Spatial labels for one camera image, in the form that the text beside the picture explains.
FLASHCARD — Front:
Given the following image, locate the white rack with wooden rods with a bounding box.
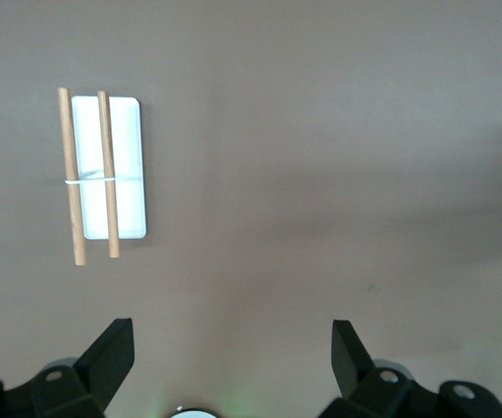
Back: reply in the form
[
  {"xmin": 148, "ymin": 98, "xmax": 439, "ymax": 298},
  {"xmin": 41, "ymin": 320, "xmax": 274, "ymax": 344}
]
[{"xmin": 57, "ymin": 86, "xmax": 149, "ymax": 267}]

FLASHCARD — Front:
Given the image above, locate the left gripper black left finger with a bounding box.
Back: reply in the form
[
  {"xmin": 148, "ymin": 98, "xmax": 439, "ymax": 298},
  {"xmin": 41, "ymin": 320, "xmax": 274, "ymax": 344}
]
[{"xmin": 0, "ymin": 317, "xmax": 136, "ymax": 418}]

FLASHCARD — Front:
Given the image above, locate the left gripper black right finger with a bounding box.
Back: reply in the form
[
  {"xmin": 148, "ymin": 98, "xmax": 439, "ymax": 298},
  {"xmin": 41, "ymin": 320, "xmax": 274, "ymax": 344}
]
[{"xmin": 318, "ymin": 319, "xmax": 502, "ymax": 418}]

